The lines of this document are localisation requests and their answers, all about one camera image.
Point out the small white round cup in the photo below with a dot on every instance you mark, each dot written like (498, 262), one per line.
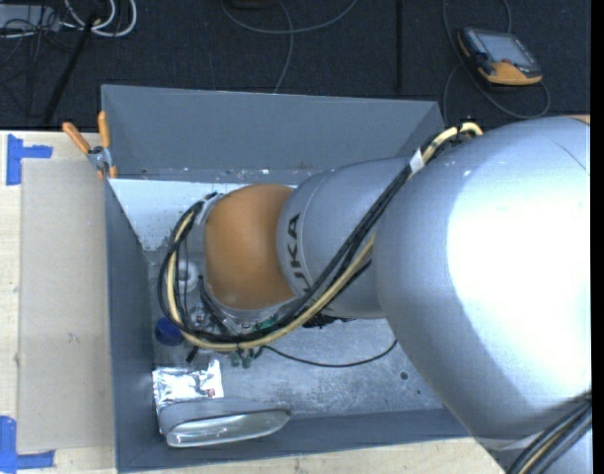
(187, 272)

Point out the grey metal bin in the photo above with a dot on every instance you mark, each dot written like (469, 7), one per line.
(262, 126)

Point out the crumpled silver foil packet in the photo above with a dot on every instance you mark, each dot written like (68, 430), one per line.
(183, 380)

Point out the flat brown cardboard board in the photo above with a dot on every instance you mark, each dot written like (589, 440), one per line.
(60, 289)

